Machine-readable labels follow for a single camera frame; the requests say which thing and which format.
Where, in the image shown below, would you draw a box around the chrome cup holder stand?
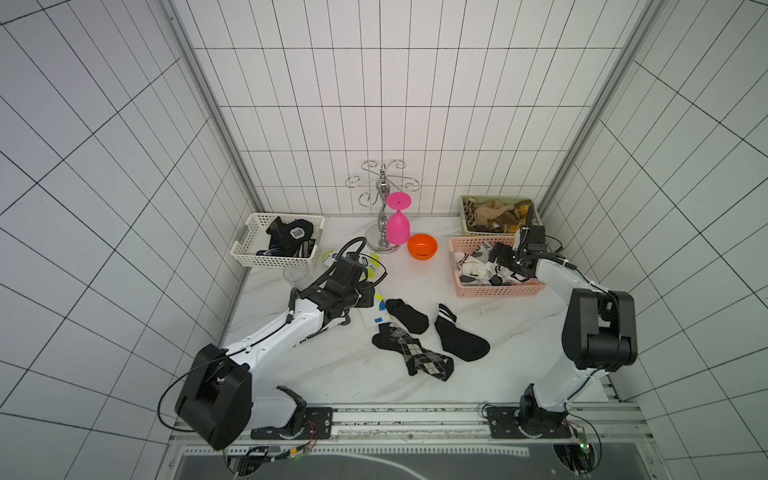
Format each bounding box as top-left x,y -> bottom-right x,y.
345,159 -> 421,254

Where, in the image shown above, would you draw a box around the orange plastic bowl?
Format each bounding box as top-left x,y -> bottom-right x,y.
407,233 -> 439,261

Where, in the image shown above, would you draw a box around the green plastic basket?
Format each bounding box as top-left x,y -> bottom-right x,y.
460,195 -> 542,236

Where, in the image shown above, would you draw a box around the white sock yellow blue patches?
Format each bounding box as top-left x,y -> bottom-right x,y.
355,252 -> 387,330

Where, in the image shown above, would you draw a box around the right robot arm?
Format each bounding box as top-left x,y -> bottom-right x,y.
483,206 -> 638,439

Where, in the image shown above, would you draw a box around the aluminium rail frame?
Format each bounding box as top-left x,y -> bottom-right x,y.
157,401 -> 667,480

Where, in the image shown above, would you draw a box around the clear drinking glass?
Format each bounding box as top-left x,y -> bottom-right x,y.
283,265 -> 310,288

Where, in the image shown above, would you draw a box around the yellow brown plaid sock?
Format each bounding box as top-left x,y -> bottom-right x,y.
515,201 -> 536,226

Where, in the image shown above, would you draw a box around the white plastic basket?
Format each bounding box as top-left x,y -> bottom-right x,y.
230,212 -> 326,269

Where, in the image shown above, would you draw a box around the black grey argyle sock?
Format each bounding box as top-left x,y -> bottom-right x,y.
372,323 -> 454,382

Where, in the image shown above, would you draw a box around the black sock white logo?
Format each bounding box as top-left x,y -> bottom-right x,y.
267,217 -> 314,257

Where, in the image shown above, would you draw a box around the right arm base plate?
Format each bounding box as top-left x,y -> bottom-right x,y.
481,405 -> 572,440

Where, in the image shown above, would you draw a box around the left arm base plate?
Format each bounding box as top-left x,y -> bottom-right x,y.
250,407 -> 334,441

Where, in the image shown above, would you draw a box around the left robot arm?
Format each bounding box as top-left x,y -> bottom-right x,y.
174,236 -> 380,451

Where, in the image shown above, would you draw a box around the pink plastic basket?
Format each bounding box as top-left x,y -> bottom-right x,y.
449,236 -> 545,298

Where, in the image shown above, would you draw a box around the white sock grey pattern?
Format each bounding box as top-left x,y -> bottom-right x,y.
454,242 -> 519,287

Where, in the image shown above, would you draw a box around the black white sock pile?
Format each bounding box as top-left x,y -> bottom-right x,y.
385,299 -> 429,335

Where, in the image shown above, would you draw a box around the black sock white stripes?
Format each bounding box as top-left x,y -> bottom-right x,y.
434,303 -> 491,362

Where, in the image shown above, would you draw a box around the pink plastic goblet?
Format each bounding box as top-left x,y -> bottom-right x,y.
386,192 -> 412,245

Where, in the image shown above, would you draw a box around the tan beige sock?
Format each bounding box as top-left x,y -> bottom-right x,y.
472,200 -> 519,233

